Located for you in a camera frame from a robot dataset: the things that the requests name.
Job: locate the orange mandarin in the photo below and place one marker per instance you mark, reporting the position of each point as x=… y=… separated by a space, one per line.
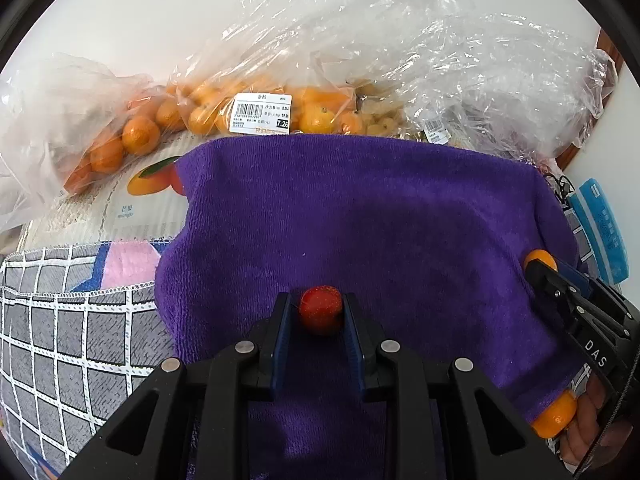
x=552 y=417
x=541 y=259

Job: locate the purple towel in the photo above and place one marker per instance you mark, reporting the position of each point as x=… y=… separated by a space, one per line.
x=360 y=210

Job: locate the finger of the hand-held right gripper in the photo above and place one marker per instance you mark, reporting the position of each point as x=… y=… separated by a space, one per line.
x=550 y=287
x=580 y=280

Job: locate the blue packet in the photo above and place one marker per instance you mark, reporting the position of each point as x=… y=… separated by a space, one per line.
x=602 y=230

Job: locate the person's right hand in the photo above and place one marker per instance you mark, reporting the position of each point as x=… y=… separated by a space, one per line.
x=582 y=435

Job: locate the clear bag of mandarins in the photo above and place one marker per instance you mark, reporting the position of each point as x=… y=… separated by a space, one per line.
x=120 y=140

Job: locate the woven mat with mango print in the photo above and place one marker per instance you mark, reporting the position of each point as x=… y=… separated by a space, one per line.
x=100 y=210

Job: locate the labelled clear bag of kumquats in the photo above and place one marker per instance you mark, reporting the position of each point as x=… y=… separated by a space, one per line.
x=310 y=115

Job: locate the brown wooden door frame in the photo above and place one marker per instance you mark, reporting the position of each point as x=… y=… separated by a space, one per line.
x=612 y=60

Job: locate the clear bag of yellow berries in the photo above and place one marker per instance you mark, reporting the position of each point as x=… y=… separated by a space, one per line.
x=382 y=115

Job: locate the grey checkered blanket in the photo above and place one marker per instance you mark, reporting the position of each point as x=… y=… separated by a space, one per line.
x=65 y=340

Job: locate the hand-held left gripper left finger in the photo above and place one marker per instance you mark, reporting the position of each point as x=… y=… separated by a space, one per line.
x=281 y=340

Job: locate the small red fruit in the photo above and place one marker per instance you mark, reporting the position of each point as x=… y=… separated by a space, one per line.
x=320 y=310

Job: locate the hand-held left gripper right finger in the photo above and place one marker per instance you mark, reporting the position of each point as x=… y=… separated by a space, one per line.
x=352 y=345

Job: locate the crumpled clear plastic bag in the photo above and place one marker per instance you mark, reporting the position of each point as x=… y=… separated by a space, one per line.
x=475 y=60

